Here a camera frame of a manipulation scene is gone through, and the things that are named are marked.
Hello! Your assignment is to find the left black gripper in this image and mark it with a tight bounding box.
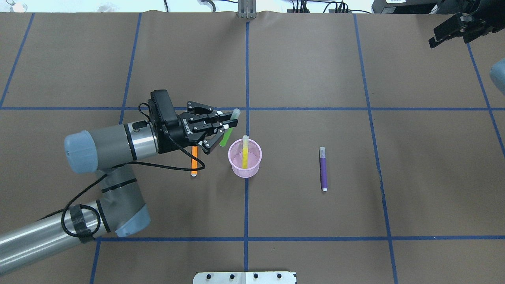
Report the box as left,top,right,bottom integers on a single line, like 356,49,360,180
157,101,238,154

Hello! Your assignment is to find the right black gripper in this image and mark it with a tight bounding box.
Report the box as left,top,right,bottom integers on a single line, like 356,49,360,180
428,0,505,49

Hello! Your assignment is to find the green marker pen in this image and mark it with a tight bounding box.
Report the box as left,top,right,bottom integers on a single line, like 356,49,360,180
219,108,241,147

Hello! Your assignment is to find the yellow marker pen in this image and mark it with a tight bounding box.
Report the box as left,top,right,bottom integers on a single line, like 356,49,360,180
241,135,249,169

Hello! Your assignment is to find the orange marker pen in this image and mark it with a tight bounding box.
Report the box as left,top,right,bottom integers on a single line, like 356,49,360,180
191,146,198,178

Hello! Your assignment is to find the purple marker pen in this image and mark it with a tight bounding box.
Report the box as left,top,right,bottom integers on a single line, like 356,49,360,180
319,147,328,192

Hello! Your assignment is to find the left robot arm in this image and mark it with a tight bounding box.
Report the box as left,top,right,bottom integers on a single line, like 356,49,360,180
1,108,244,284

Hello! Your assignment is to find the pink mesh pen holder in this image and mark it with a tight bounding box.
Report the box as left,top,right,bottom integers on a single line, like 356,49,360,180
228,139,263,178

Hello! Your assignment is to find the black box device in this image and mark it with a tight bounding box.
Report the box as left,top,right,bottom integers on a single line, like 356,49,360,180
371,0,438,14

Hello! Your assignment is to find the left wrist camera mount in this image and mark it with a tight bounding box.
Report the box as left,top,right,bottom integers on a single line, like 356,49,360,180
148,90,179,128

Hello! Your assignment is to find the aluminium frame post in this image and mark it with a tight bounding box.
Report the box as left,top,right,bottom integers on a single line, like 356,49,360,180
236,0,257,19

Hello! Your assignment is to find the white column base plate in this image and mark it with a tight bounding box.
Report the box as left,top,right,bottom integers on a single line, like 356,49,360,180
193,271,298,284

